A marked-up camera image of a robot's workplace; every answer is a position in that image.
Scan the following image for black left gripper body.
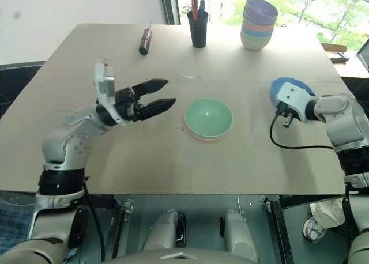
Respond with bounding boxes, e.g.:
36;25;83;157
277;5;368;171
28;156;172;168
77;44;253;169
114;85;148;123

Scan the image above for wooden side table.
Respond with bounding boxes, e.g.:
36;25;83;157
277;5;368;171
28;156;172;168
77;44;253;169
321;41;369;79

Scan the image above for silver robot torso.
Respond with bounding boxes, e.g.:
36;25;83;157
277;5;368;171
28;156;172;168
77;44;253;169
105;241;262;264

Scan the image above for beige trouser leg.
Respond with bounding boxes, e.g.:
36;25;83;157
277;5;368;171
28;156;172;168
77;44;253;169
309;198;347;231

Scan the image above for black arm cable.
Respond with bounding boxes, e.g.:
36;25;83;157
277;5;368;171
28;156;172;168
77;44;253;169
81;176;106;261
269;111;338;150

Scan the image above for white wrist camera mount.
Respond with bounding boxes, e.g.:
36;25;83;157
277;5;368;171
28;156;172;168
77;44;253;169
276;81;317;123
93;59;128;128

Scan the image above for white sneaker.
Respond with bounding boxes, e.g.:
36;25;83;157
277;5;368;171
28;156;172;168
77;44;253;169
302;216;329;244

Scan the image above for light green stacked bowl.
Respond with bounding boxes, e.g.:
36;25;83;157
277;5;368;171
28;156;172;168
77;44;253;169
240;31;273;41

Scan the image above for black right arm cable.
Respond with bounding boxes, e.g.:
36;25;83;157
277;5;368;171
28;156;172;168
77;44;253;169
269;111;338;150

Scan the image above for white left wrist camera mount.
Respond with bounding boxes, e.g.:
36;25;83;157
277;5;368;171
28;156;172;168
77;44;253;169
93;59;128;128

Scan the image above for silver robot leg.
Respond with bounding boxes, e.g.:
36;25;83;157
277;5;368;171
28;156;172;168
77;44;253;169
142;208;187;252
220;209;259;262

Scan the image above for cream stacked bowl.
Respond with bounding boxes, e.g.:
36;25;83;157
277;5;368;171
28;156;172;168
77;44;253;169
239;35;273;52

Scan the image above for black window frame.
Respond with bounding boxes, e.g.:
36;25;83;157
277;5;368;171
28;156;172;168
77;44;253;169
159;0;182;26

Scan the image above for silver robot right leg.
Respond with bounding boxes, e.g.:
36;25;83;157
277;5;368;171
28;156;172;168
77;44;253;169
220;209;259;262

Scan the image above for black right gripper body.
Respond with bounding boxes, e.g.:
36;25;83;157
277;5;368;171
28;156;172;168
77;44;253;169
276;102;295;129

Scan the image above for black marker on table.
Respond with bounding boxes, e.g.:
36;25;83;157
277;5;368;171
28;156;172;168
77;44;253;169
138;21;154;56

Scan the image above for black table frame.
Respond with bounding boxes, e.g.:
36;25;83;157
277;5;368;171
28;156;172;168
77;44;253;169
261;193;361;264

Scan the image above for pink stacked bowl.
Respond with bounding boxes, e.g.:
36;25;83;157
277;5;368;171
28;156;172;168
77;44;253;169
241;21;275;32

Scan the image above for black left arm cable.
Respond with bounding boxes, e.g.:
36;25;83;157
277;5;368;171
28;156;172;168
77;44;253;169
81;176;106;261

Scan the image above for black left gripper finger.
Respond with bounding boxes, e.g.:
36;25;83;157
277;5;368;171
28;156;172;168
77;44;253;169
132;78;170;100
140;97;177;118

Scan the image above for blue checked cloth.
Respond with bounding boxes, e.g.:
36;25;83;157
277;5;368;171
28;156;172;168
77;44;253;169
0;198;37;249

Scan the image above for dark cabinet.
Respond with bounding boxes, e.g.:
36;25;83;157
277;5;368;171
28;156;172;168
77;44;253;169
0;63;44;119

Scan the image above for silver robot left leg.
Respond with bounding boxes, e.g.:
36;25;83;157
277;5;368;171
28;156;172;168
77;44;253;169
142;208;187;252

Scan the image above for black pen cup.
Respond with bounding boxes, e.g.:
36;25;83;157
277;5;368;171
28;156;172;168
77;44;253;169
187;10;209;49

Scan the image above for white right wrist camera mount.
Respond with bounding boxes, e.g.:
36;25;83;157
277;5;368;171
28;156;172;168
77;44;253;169
276;81;317;123

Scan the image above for grey laptop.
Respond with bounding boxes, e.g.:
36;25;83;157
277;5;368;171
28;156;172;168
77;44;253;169
355;38;369;72

